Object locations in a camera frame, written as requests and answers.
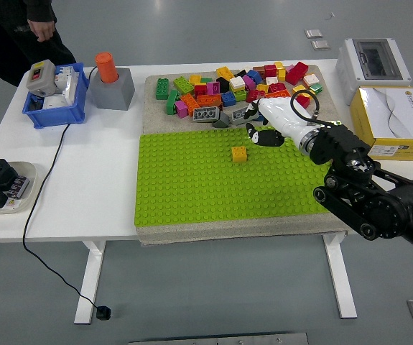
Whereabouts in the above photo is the person's left hand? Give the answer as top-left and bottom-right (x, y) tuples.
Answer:
(27, 17), (55, 41)

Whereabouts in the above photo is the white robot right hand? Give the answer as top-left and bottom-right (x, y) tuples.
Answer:
(241, 97), (317, 148)

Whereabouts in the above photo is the orange cylinder button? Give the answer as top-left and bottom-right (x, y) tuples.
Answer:
(95, 52), (119, 85)

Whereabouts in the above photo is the long orange toy brick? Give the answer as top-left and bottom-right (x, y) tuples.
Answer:
(264, 90), (292, 101)
(195, 94), (223, 108)

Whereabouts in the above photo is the person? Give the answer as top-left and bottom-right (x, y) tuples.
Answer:
(0, 0), (77, 87)

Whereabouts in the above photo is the grey toy brick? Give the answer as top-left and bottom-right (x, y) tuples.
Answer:
(229, 106), (251, 126)
(192, 106), (221, 123)

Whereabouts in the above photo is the dark grey sloped brick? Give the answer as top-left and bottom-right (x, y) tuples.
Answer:
(211, 111), (231, 129)

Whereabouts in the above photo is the white circuit breaker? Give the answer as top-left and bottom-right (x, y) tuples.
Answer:
(53, 65), (80, 105)

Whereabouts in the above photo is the white electrical distribution box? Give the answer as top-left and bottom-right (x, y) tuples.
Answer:
(335, 37), (412, 106)

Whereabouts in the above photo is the blue plastic bin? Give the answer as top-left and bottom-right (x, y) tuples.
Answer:
(21, 63), (86, 129)

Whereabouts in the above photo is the grey block base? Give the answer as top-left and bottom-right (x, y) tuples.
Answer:
(89, 67), (136, 111)

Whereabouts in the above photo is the long green toy brick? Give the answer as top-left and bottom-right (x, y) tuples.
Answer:
(165, 89), (181, 116)

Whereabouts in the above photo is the green studded baseplate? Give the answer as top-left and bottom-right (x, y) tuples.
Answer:
(133, 121), (344, 228)

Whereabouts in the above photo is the yellow and white carton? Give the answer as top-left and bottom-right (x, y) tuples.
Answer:
(348, 86), (413, 162)

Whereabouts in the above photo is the grey-brown foam mat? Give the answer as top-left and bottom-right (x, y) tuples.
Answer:
(134, 64), (347, 247)

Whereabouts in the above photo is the white oval tray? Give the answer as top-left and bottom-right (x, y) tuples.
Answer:
(0, 161), (38, 216)

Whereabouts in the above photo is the small printed card pack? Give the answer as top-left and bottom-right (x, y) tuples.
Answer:
(5, 175), (31, 198)

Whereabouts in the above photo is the white table leg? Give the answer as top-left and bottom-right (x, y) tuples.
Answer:
(321, 232), (358, 319)
(73, 239), (106, 325)

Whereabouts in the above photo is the long metal floor strip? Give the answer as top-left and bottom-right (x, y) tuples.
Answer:
(127, 331), (310, 345)

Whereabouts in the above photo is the grey push-button switch box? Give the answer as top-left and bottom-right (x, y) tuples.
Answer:
(25, 59), (56, 95)

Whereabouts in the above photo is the white switch plate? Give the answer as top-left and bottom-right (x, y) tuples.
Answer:
(42, 93), (71, 109)

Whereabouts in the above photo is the black power cable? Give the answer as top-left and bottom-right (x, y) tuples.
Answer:
(22, 65), (101, 311)

